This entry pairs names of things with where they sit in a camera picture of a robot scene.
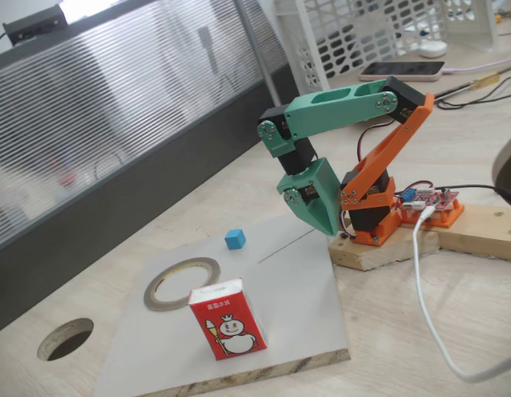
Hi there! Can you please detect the blue cube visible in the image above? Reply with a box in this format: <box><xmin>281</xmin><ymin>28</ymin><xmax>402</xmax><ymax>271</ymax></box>
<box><xmin>224</xmin><ymin>227</ymin><xmax>246</xmax><ymax>251</ymax></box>

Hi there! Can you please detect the red snowman box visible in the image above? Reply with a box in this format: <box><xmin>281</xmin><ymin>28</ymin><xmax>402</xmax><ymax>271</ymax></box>
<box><xmin>187</xmin><ymin>278</ymin><xmax>269</xmax><ymax>362</ymax></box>

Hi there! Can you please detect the black depth camera sensor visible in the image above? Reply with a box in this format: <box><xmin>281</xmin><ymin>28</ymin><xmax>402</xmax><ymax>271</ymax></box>
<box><xmin>2</xmin><ymin>4</ymin><xmax>67</xmax><ymax>45</ymax></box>

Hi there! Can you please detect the wooden base block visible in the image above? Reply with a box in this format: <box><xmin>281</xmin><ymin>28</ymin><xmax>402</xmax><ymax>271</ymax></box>
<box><xmin>327</xmin><ymin>225</ymin><xmax>441</xmax><ymax>272</ymax></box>

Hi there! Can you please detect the grey board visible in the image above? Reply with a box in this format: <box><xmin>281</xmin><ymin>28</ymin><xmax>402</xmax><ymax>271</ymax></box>
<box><xmin>92</xmin><ymin>204</ymin><xmax>351</xmax><ymax>397</ymax></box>

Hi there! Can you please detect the red circuit board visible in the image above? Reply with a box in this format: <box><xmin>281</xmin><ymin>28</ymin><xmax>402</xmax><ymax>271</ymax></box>
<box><xmin>394</xmin><ymin>185</ymin><xmax>461</xmax><ymax>213</ymax></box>

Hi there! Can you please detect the orange circuit board holder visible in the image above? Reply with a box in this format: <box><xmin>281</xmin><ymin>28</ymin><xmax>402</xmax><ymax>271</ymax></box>
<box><xmin>398</xmin><ymin>198</ymin><xmax>466</xmax><ymax>229</ymax></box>

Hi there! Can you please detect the pink smartphone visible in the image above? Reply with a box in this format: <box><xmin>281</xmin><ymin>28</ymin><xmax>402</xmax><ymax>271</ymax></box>
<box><xmin>358</xmin><ymin>60</ymin><xmax>446</xmax><ymax>83</ymax></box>

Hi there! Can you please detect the thick wooden beam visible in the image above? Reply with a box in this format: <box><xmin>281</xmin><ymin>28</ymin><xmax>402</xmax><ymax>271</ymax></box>
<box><xmin>437</xmin><ymin>202</ymin><xmax>511</xmax><ymax>262</ymax></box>

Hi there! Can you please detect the brown cardboard sheet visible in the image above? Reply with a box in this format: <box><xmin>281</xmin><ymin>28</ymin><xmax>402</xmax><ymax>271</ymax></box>
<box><xmin>329</xmin><ymin>68</ymin><xmax>474</xmax><ymax>103</ymax></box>

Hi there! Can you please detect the white earbud case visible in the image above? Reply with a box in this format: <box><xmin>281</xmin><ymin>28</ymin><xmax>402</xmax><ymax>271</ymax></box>
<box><xmin>418</xmin><ymin>40</ymin><xmax>449</xmax><ymax>59</ymax></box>

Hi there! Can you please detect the grey rounded object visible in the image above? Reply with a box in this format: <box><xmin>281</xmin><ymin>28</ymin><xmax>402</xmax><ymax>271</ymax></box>
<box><xmin>490</xmin><ymin>127</ymin><xmax>511</xmax><ymax>195</ymax></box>

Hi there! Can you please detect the grey ribbed desk partition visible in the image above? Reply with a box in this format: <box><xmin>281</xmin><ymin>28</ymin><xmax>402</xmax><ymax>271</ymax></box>
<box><xmin>0</xmin><ymin>0</ymin><xmax>300</xmax><ymax>338</ymax></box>

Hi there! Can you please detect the white perforated plastic basket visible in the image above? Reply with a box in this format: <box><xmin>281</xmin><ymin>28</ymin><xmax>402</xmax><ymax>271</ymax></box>
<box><xmin>274</xmin><ymin>0</ymin><xmax>499</xmax><ymax>108</ymax></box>

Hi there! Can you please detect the white USB cable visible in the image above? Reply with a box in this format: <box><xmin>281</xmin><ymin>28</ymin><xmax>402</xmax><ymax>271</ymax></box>
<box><xmin>411</xmin><ymin>206</ymin><xmax>511</xmax><ymax>384</ymax></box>

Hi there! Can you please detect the thin black cable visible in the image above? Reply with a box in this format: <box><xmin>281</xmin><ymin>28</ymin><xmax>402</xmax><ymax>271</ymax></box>
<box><xmin>435</xmin><ymin>76</ymin><xmax>511</xmax><ymax>111</ymax></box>

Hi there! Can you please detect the grey tape ring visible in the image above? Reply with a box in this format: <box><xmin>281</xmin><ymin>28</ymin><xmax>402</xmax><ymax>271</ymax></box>
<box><xmin>143</xmin><ymin>256</ymin><xmax>221</xmax><ymax>313</ymax></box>

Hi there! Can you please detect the black power cable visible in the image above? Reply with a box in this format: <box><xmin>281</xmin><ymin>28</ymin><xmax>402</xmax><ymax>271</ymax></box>
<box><xmin>435</xmin><ymin>184</ymin><xmax>511</xmax><ymax>212</ymax></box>

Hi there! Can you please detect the yellow handled screwdriver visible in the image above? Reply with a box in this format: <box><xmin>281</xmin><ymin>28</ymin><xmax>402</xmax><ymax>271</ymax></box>
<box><xmin>466</xmin><ymin>61</ymin><xmax>511</xmax><ymax>90</ymax></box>

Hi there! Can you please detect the pale pink phone cable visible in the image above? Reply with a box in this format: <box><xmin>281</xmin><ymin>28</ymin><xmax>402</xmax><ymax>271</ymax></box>
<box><xmin>441</xmin><ymin>55</ymin><xmax>511</xmax><ymax>76</ymax></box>

